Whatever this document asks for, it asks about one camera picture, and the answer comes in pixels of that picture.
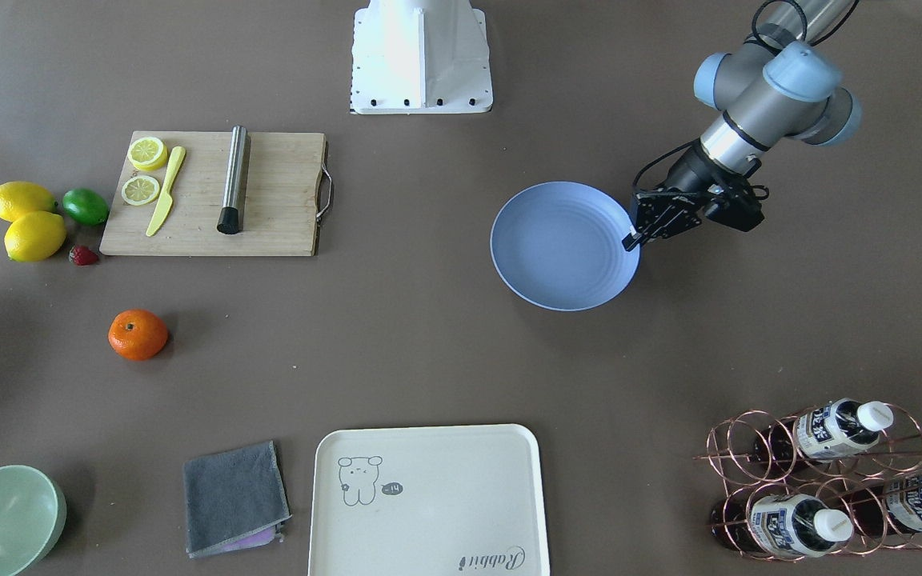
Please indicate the yellow lemon near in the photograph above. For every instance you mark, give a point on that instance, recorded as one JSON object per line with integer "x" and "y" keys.
{"x": 35, "y": 236}

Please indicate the tea bottle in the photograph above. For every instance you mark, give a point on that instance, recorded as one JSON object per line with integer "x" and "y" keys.
{"x": 839, "y": 429}
{"x": 890, "y": 508}
{"x": 784, "y": 527}

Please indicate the cream rabbit tray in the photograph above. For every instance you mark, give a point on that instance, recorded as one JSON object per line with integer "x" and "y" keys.
{"x": 433, "y": 500}

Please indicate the orange mandarin fruit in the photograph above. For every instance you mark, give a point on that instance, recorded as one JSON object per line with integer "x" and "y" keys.
{"x": 137, "y": 334}

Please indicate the yellow lemon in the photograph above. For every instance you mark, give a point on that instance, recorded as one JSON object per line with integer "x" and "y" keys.
{"x": 19, "y": 197}
{"x": 35, "y": 236}

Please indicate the lemon half slice thick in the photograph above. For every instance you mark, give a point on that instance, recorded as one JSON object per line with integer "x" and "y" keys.
{"x": 147, "y": 153}

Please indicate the lemon slice flat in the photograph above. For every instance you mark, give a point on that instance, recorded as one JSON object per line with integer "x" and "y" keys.
{"x": 140, "y": 190}

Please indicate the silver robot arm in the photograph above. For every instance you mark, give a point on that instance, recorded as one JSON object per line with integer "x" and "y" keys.
{"x": 775, "y": 86}

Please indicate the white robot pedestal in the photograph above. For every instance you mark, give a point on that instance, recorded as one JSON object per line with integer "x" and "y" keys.
{"x": 420, "y": 57}

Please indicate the yellow lemon far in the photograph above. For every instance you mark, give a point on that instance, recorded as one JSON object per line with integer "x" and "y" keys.
{"x": 19, "y": 197}

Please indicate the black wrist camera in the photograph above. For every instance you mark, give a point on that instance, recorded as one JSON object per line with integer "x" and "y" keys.
{"x": 735, "y": 205}

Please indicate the steel muddler cylinder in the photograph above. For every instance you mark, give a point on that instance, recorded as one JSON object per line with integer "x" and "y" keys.
{"x": 231, "y": 218}

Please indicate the blue round plate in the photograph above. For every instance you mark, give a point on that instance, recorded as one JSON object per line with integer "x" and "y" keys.
{"x": 559, "y": 245}

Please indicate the red strawberry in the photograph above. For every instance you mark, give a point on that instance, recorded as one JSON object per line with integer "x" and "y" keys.
{"x": 81, "y": 255}

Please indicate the green bowl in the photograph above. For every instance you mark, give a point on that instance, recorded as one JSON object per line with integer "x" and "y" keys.
{"x": 33, "y": 514}

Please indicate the copper wire bottle rack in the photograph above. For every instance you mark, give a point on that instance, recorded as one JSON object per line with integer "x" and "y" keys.
{"x": 898, "y": 454}

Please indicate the grey folded cloth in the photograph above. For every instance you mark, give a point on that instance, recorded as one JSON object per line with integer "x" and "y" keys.
{"x": 234, "y": 500}

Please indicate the tea bottle middle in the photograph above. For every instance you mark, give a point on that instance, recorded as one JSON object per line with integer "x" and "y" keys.
{"x": 839, "y": 429}

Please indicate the wooden cutting board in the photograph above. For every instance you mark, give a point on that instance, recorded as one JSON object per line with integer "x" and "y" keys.
{"x": 280, "y": 203}

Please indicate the tea bottle back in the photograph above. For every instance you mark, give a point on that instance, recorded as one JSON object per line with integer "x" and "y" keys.
{"x": 890, "y": 508}

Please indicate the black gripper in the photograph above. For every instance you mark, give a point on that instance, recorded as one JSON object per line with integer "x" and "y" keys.
{"x": 687, "y": 171}

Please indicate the tea bottle front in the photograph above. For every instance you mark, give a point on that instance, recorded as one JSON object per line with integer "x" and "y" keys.
{"x": 784, "y": 527}

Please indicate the yellow plastic knife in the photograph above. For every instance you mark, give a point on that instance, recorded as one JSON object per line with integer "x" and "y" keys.
{"x": 165, "y": 199}

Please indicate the green lime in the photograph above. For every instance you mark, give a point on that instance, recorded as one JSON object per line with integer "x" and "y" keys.
{"x": 85, "y": 206}

